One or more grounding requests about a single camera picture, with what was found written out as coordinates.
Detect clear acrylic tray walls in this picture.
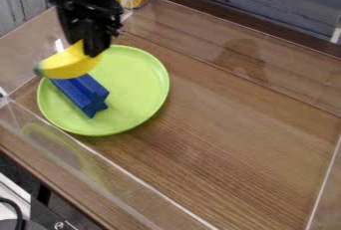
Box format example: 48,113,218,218
0,0,341,230

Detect yellow toy banana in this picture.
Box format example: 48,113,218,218
33,41,103,79

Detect blue cross-shaped block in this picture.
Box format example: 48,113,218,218
50,74,109,118

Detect black cable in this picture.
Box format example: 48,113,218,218
0,197,25,230

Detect green round plate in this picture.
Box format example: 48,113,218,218
36,45,171,136

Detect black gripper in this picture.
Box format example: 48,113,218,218
48,0,123,58

